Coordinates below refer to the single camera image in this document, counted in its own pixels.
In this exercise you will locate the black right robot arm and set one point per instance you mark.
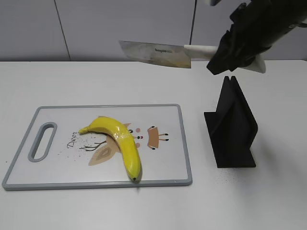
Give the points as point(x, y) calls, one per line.
point(292, 13)

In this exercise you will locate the black knife stand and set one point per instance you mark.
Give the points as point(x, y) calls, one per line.
point(232, 127)

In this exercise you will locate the white grey-rimmed cutting board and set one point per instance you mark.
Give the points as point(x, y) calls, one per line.
point(53, 155)

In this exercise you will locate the white-handled cleaver knife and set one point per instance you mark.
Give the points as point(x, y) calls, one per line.
point(166, 55)

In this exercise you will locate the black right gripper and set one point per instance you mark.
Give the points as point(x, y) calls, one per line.
point(254, 29)

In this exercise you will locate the yellow plastic banana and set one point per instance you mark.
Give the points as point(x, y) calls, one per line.
point(123, 138)

